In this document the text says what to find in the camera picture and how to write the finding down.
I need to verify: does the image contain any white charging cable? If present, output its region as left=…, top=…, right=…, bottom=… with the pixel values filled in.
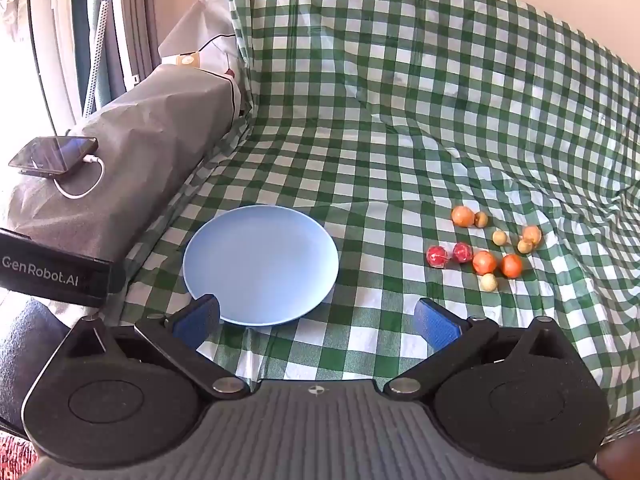
left=52, top=155, right=106, bottom=199

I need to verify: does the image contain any tan label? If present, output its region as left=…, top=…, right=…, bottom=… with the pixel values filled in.
left=162, top=51, right=201, bottom=68

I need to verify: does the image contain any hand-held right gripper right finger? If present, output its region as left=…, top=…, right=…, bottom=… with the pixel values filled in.
left=382, top=297, right=581, bottom=401

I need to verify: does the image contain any black smartphone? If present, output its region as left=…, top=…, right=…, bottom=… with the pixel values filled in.
left=8, top=136, right=99, bottom=178

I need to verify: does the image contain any dark cloth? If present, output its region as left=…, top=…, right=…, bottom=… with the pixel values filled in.
left=0, top=292, right=76, bottom=436

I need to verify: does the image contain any green white checkered tablecloth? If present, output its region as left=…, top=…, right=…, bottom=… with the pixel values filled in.
left=120, top=0, right=640, bottom=441

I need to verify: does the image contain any grey window frame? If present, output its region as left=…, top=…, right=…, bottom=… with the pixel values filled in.
left=25, top=0, right=161, bottom=131

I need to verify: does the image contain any light blue plate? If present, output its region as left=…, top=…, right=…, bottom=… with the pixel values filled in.
left=182, top=205, right=340, bottom=327

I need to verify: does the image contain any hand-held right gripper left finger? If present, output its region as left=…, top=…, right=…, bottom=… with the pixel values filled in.
left=60, top=294, right=251, bottom=401

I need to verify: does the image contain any red patterned cloth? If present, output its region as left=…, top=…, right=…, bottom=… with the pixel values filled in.
left=0, top=432, right=41, bottom=480

